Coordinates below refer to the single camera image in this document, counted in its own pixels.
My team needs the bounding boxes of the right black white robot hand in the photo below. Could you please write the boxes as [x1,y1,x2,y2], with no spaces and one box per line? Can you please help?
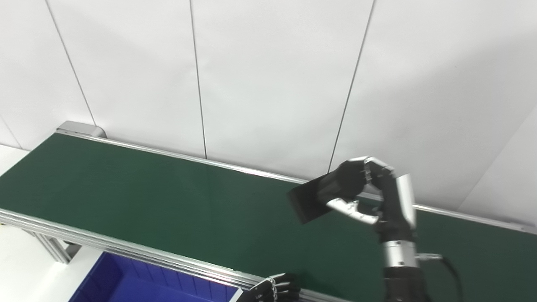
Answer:
[325,156,418,245]

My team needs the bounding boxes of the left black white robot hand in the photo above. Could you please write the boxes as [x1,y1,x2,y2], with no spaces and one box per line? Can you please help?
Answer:
[241,273,302,302]

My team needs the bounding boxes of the black part with cylinder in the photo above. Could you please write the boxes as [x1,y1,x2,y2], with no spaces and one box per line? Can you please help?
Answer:
[287,163,365,225]

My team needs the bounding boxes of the blue plastic bin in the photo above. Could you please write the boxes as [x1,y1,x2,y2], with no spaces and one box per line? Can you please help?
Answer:
[69,252,244,302]

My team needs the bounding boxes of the green conveyor belt aluminium frame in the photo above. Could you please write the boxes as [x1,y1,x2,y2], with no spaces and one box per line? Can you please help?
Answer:
[0,121,537,302]

